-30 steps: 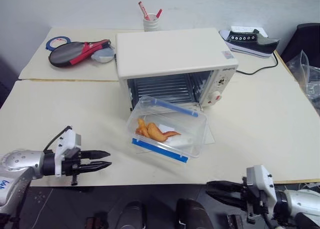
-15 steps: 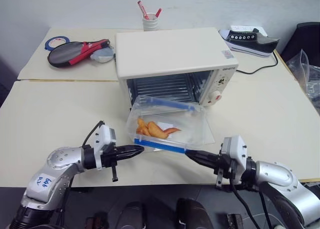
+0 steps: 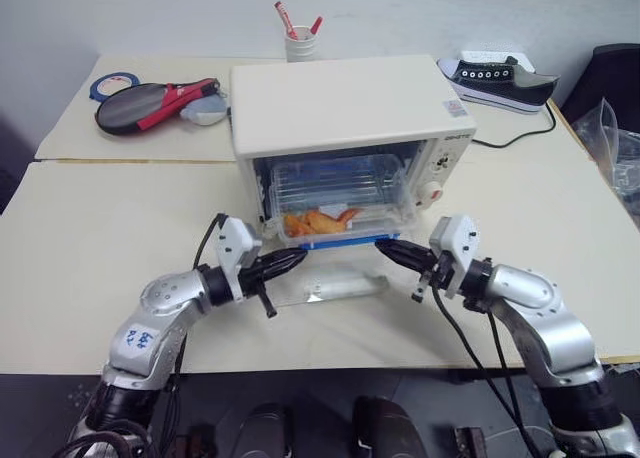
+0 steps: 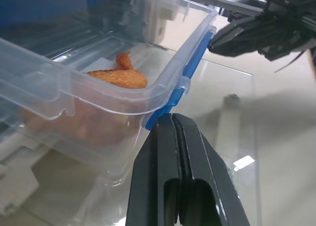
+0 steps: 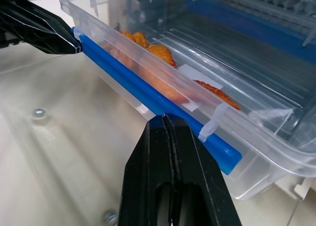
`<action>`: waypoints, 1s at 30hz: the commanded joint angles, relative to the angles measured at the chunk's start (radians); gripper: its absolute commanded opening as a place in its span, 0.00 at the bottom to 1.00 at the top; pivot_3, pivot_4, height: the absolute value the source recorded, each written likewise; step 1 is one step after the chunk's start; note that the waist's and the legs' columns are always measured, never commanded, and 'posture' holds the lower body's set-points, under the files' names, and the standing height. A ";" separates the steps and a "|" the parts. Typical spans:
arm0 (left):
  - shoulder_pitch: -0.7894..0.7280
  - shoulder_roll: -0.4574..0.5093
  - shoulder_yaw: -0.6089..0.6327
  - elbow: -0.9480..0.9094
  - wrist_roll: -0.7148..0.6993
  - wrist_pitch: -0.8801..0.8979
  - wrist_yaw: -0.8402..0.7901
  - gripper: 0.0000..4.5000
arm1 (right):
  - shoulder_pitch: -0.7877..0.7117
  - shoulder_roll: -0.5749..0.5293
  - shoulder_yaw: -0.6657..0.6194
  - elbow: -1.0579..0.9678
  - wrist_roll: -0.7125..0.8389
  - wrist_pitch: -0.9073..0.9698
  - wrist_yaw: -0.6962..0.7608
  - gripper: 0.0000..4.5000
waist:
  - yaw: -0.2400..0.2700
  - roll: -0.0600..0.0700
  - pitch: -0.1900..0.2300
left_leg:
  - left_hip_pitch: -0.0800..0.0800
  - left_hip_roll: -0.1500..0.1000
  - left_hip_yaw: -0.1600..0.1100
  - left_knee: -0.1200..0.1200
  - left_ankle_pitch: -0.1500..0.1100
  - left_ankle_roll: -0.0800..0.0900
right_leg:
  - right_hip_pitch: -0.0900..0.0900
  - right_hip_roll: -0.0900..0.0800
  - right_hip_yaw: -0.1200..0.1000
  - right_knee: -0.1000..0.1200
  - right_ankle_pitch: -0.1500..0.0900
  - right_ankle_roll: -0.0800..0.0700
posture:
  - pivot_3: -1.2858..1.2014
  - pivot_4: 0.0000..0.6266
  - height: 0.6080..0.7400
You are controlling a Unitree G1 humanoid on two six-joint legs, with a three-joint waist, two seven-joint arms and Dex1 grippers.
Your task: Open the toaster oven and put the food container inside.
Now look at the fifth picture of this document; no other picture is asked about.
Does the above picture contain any red-brown meat slice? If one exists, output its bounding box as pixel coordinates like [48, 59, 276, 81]
[193, 79, 241, 111]

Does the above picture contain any golden fried food piece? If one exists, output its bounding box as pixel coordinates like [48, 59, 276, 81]
[147, 44, 178, 69]
[120, 30, 150, 49]

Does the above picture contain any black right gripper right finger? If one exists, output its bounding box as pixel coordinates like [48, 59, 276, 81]
[163, 113, 243, 226]

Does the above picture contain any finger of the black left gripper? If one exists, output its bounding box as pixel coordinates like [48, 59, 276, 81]
[0, 13, 83, 55]
[0, 0, 81, 49]

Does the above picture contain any clear food container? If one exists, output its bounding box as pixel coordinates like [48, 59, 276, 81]
[60, 0, 316, 200]

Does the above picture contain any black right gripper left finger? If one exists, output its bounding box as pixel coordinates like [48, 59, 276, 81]
[118, 114, 179, 226]

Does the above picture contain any silver table screw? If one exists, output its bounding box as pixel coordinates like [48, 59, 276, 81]
[103, 210, 118, 225]
[32, 108, 48, 119]

